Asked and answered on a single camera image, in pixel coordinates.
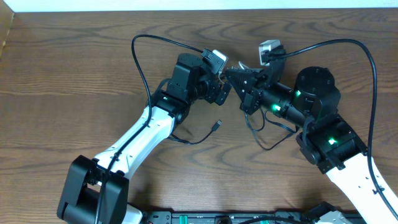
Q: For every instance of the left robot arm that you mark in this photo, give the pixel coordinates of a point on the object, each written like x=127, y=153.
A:
x=96, y=189

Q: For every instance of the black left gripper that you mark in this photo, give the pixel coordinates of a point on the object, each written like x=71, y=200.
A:
x=216, y=88

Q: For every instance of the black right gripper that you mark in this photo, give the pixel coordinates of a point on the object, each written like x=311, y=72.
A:
x=250, y=102

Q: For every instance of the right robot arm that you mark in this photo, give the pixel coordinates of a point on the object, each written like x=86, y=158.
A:
x=326, y=140

